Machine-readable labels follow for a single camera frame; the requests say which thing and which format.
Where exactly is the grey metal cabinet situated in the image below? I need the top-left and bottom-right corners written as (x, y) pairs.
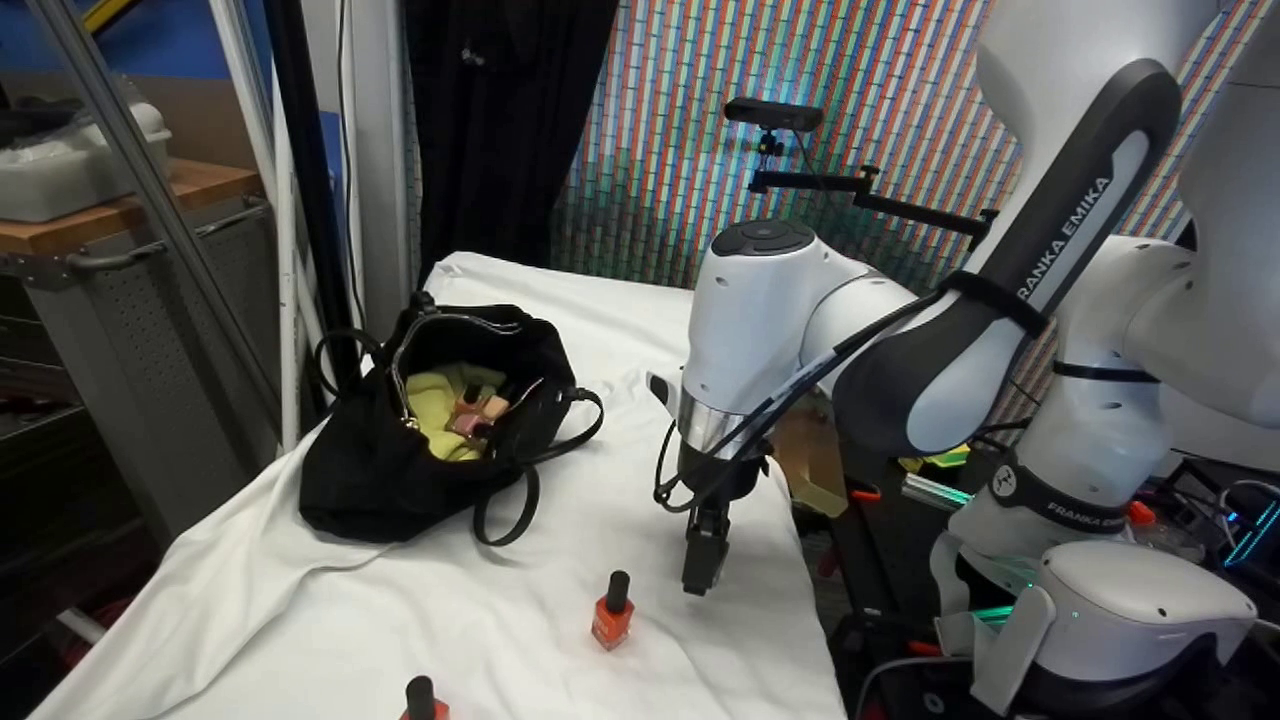
top-left (0, 161), bottom-right (277, 538)

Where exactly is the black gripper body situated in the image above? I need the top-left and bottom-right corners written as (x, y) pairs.
top-left (682, 446), bottom-right (768, 552)

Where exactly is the black camera arm mount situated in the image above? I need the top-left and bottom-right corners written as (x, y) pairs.
top-left (721, 90), bottom-right (999, 244)

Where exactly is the red nail polish bottle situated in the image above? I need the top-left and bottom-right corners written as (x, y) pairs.
top-left (402, 675), bottom-right (451, 720)

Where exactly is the white plastic bin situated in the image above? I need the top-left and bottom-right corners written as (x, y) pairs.
top-left (0, 114), bottom-right (131, 223)

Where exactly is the orange nail polish bottle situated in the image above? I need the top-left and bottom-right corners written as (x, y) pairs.
top-left (592, 572), bottom-right (635, 650)

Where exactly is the yellow emergency stop button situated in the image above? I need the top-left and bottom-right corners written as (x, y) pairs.
top-left (902, 442), bottom-right (974, 471)

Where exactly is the white tablecloth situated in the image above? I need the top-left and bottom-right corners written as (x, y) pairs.
top-left (28, 252), bottom-right (843, 720)

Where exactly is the pink nail polish bottle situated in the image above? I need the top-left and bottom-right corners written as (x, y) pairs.
top-left (448, 392), bottom-right (510, 439)

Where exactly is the black handbag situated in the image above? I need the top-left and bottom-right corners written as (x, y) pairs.
top-left (301, 291), bottom-right (604, 549)

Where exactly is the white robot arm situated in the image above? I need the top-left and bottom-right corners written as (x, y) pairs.
top-left (672, 0), bottom-right (1225, 597)

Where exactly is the yellow-green cloth in bag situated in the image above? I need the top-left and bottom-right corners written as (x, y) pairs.
top-left (403, 363), bottom-right (501, 463)

